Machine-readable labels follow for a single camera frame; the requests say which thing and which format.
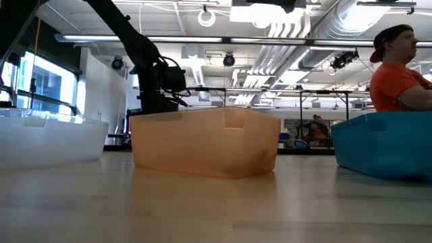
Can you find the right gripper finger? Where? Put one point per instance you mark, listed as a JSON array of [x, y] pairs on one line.
[[280, 3]]

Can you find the orange plastic bin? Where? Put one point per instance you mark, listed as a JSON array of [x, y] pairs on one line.
[[202, 145]]

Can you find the teal plastic bin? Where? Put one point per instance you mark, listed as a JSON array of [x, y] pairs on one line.
[[384, 148]]

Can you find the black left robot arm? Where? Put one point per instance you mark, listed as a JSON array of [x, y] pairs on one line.
[[135, 44]]

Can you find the black ceiling spotlight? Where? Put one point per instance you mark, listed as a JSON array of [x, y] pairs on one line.
[[117, 63], [229, 60]]

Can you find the long ceiling light bar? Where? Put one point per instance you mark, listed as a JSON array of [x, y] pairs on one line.
[[184, 39]]

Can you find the window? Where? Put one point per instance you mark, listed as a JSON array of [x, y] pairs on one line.
[[50, 84]]

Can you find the clear plastic bin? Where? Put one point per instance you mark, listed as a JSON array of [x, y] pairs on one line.
[[50, 145]]

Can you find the person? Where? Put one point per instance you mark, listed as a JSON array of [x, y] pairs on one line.
[[317, 130], [391, 87]]

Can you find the blue crates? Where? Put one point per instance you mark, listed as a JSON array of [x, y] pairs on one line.
[[284, 136]]

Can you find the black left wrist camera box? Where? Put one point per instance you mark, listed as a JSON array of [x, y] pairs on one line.
[[173, 79]]

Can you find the black frame table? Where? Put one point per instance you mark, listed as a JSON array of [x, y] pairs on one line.
[[324, 92], [209, 89]]

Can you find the silver air duct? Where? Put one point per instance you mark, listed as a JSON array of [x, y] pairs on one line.
[[351, 20]]

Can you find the black ceiling camera cluster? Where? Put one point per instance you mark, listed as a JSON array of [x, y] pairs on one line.
[[341, 60]]

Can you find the black aluminium table frame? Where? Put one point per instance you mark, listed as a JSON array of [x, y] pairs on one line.
[[303, 151]]

